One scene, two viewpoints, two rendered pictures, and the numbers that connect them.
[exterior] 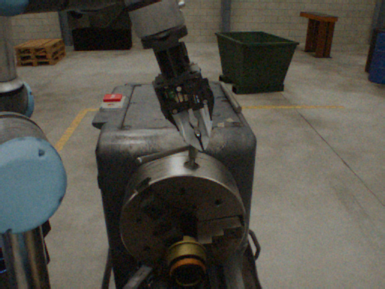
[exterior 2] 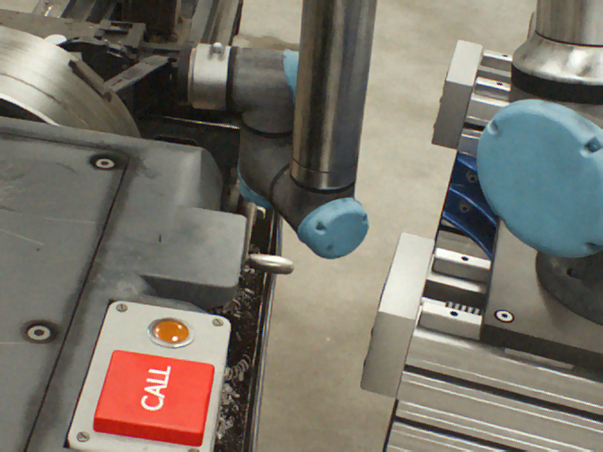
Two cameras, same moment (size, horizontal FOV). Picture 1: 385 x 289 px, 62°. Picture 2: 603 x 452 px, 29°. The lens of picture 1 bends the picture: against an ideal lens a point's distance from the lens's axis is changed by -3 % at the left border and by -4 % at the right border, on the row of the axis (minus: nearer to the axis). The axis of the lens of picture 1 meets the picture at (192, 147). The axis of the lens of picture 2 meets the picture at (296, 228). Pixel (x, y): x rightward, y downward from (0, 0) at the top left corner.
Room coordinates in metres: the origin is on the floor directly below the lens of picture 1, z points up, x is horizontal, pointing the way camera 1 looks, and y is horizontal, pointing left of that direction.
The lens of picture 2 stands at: (1.62, 0.36, 1.71)
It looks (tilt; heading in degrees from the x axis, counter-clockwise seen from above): 32 degrees down; 182
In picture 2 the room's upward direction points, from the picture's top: 10 degrees clockwise
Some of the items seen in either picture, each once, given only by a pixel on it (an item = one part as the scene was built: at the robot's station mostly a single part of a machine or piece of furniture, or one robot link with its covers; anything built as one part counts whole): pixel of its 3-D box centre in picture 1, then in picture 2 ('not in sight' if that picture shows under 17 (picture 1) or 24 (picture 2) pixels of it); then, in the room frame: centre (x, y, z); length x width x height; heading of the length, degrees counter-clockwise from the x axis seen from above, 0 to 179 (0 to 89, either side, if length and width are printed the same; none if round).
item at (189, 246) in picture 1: (186, 260); not in sight; (0.53, 0.01, 1.08); 0.09 x 0.09 x 0.09; 6
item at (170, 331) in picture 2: not in sight; (170, 334); (1.05, 0.28, 1.26); 0.02 x 0.02 x 0.01
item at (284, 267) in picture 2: not in sight; (267, 264); (0.14, 0.28, 0.69); 0.08 x 0.03 x 0.03; 94
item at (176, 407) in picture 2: (113, 98); (155, 401); (1.12, 0.28, 1.26); 0.06 x 0.06 x 0.02; 4
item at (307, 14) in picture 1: (315, 33); not in sight; (9.12, -3.30, 0.50); 1.61 x 0.44 x 1.00; 2
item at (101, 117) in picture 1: (107, 120); (184, 257); (0.95, 0.27, 1.24); 0.09 x 0.08 x 0.03; 4
